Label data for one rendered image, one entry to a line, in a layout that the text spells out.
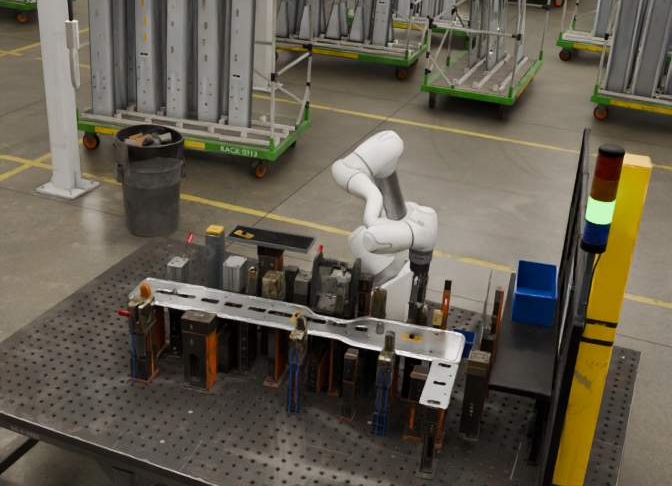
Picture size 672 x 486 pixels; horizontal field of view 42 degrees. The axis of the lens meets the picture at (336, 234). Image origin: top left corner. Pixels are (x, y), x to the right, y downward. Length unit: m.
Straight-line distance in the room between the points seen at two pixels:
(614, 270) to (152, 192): 4.24
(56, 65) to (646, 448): 4.84
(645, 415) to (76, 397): 2.98
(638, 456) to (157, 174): 3.60
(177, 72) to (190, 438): 5.03
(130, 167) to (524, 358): 3.66
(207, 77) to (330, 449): 5.04
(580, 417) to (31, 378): 2.16
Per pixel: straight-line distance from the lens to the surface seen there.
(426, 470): 3.30
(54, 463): 4.49
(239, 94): 7.79
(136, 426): 3.49
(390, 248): 3.13
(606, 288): 2.69
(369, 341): 3.42
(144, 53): 8.11
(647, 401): 5.23
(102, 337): 4.03
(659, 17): 9.93
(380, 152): 3.65
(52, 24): 6.96
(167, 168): 6.28
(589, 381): 2.85
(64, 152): 7.24
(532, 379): 3.28
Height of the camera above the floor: 2.82
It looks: 25 degrees down
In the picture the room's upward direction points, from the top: 3 degrees clockwise
